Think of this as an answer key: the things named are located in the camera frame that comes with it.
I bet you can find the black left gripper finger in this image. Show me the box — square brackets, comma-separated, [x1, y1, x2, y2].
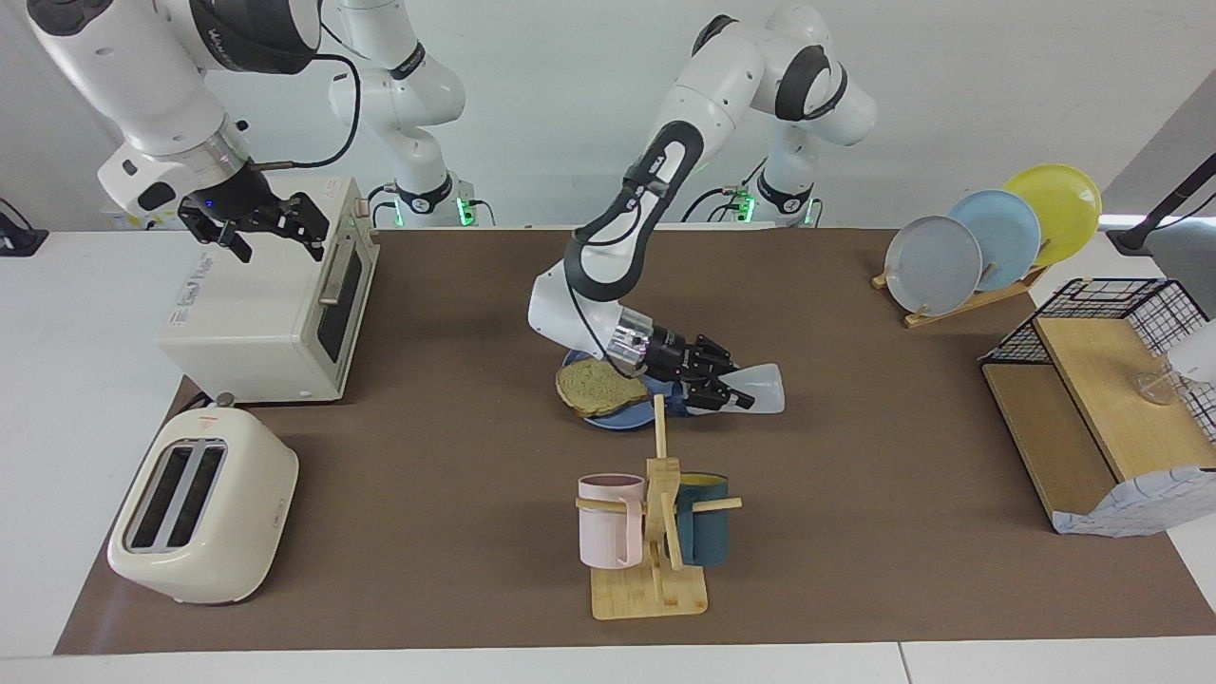
[682, 373, 756, 412]
[696, 333, 742, 374]

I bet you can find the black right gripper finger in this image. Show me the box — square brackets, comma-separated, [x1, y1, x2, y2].
[281, 195, 331, 264]
[180, 218, 256, 265]

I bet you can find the seasoning bottle with blue cap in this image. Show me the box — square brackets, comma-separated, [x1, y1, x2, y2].
[665, 364, 787, 419]

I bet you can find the toasted bread slice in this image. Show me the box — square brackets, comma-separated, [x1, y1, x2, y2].
[555, 357, 652, 420]

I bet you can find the grey round plate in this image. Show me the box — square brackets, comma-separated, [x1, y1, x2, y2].
[883, 216, 984, 317]

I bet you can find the wooden plate rack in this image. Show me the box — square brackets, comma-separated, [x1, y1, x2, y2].
[872, 264, 1051, 330]

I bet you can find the light blue round plate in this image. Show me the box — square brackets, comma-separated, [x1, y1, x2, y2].
[950, 189, 1043, 293]

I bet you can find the yellow round plate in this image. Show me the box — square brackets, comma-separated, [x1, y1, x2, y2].
[1002, 163, 1103, 269]

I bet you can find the white toaster oven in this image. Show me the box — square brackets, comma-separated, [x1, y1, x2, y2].
[157, 179, 381, 405]

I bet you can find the teal mug with yellow inside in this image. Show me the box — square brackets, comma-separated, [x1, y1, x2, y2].
[676, 472, 732, 568]

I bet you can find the pink mug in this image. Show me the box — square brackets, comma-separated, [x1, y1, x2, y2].
[578, 473, 647, 570]

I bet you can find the brown table mat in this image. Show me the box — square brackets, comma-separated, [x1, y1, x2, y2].
[54, 228, 1216, 656]

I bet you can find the wooden mug rack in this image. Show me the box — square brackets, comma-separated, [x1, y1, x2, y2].
[575, 394, 744, 621]

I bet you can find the small black stand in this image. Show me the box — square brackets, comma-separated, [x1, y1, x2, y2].
[0, 198, 48, 257]

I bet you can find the cream two-slot toaster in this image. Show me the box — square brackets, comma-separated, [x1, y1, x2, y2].
[106, 394, 300, 606]

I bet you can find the checked white cloth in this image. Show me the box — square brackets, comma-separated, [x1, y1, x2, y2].
[1052, 465, 1216, 540]

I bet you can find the black angled stand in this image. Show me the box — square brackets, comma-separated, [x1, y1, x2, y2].
[1107, 152, 1216, 257]

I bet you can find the clear glass cup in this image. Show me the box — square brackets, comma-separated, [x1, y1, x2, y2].
[1133, 366, 1188, 408]

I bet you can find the white rounded object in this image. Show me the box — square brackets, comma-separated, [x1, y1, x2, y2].
[1167, 318, 1216, 386]

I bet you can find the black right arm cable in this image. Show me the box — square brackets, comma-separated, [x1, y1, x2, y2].
[252, 55, 363, 174]

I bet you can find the wooden shelf with wire basket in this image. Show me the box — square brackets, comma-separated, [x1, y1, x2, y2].
[978, 277, 1216, 533]

